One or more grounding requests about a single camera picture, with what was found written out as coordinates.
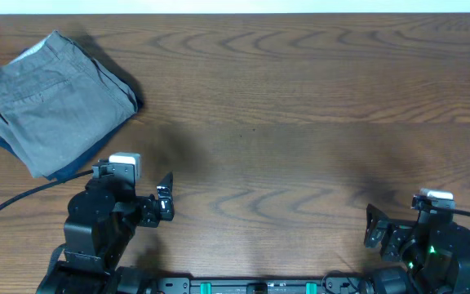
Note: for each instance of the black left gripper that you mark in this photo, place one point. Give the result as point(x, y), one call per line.
point(148, 214)

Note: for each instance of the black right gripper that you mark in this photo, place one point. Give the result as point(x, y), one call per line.
point(378, 229)

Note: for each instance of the grey shorts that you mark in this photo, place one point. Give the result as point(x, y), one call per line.
point(56, 101)

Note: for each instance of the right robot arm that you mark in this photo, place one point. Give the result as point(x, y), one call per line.
point(434, 252)

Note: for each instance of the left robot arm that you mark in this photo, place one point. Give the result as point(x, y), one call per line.
point(102, 221)

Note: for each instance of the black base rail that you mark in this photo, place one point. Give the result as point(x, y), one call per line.
point(259, 286)

